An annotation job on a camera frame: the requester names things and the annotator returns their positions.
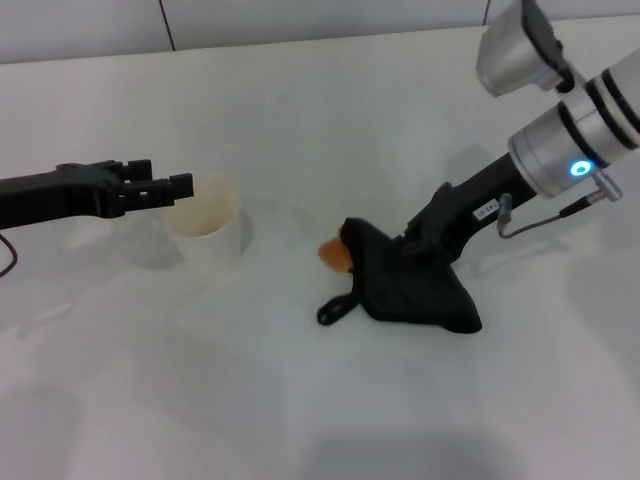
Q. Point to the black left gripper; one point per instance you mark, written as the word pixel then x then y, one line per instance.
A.
pixel 60 192

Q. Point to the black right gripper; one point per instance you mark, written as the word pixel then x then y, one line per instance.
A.
pixel 470 205

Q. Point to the dark blue rag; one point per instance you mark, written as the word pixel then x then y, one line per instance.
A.
pixel 410 290

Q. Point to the white paper cup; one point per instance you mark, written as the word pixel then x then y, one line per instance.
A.
pixel 222 245

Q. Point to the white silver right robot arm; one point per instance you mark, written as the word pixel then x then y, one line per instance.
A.
pixel 590 120

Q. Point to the brown water stain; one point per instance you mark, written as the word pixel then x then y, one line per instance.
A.
pixel 332 255

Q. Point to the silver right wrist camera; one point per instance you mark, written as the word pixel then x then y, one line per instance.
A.
pixel 505 55

